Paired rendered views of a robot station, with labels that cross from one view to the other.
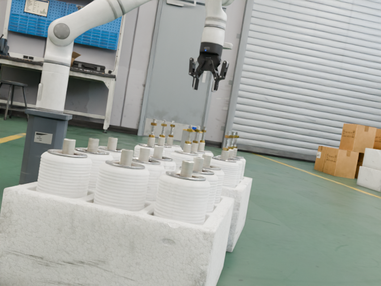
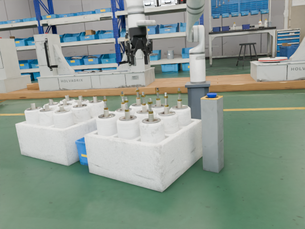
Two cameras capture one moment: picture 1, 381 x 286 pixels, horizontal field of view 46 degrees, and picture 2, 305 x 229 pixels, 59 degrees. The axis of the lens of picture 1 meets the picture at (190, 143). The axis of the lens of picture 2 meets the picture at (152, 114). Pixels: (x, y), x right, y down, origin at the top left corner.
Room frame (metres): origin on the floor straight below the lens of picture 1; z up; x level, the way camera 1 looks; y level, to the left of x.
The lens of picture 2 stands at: (1.98, -1.09, 0.53)
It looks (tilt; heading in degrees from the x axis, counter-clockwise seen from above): 14 degrees down; 113
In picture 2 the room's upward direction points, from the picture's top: 4 degrees counter-clockwise
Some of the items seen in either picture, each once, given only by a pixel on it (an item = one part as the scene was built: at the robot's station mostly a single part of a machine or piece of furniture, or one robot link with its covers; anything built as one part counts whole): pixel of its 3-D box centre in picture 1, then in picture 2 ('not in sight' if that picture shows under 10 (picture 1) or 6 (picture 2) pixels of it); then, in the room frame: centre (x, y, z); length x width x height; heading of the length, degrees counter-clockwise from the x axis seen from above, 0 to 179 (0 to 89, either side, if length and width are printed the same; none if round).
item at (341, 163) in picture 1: (340, 162); not in sight; (5.04, -1.71, 0.15); 0.30 x 0.24 x 0.30; 8
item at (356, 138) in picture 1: (357, 138); not in sight; (5.06, -1.86, 0.45); 0.30 x 0.24 x 0.30; 11
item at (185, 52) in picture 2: not in sight; (191, 52); (0.52, 4.75, 0.36); 0.50 x 0.38 x 0.21; 99
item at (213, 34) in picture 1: (215, 36); (139, 19); (1.50, -0.03, 0.64); 0.11 x 0.09 x 0.06; 152
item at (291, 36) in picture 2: not in sight; (284, 45); (2.40, 5.77, 0.34); 0.59 x 0.47 x 0.69; 99
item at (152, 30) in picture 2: not in sight; (149, 30); (-0.35, 4.60, 0.89); 0.50 x 0.38 x 0.21; 100
